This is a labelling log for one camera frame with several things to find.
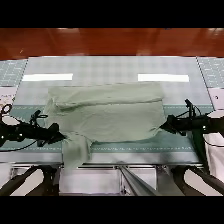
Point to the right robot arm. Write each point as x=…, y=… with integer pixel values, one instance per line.
x=210, y=124

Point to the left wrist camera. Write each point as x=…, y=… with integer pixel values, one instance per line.
x=37, y=117

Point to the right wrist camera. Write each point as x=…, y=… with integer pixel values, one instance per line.
x=190, y=106

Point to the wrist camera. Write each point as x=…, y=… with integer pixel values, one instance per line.
x=190, y=106
x=37, y=117

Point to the silver frame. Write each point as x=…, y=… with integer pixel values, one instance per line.
x=133, y=180

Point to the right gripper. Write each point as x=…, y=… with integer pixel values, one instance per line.
x=175, y=124

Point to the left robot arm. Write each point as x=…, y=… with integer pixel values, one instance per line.
x=15, y=131

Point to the pale green T-shirt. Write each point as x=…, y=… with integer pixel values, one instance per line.
x=106, y=113

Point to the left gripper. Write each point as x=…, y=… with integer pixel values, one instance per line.
x=50, y=134

